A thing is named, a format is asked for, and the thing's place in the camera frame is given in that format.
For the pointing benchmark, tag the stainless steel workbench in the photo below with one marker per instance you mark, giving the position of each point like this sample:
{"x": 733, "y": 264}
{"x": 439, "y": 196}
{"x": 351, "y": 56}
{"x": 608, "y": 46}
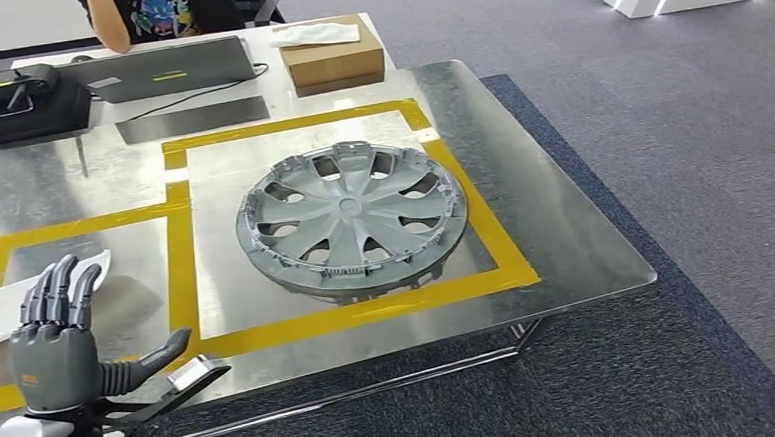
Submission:
{"x": 547, "y": 222}

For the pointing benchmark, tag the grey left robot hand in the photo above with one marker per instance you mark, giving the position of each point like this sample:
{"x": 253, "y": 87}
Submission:
{"x": 53, "y": 367}

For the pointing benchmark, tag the grey wheel hubcap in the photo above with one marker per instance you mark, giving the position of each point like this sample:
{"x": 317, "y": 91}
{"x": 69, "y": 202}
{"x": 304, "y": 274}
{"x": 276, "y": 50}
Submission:
{"x": 347, "y": 212}

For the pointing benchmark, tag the white cloth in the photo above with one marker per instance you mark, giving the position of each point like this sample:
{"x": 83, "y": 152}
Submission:
{"x": 315, "y": 34}

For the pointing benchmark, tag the black remote controller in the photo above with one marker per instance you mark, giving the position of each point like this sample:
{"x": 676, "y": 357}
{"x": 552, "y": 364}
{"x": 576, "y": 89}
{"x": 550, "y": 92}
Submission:
{"x": 9, "y": 84}

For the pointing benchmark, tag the black carry bag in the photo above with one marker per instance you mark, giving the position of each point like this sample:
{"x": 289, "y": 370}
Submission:
{"x": 31, "y": 119}

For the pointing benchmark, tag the person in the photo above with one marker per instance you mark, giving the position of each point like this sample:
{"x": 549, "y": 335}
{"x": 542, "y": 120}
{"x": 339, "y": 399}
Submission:
{"x": 164, "y": 16}

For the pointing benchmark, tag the grey laptop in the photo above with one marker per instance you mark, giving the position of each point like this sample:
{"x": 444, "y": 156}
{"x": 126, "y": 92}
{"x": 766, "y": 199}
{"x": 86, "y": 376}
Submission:
{"x": 174, "y": 69}

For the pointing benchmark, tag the white table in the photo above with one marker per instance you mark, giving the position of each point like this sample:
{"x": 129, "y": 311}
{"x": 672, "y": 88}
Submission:
{"x": 266, "y": 51}

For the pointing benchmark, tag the brown cardboard box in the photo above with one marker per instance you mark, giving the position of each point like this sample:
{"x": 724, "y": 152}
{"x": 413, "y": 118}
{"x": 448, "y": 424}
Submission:
{"x": 333, "y": 64}

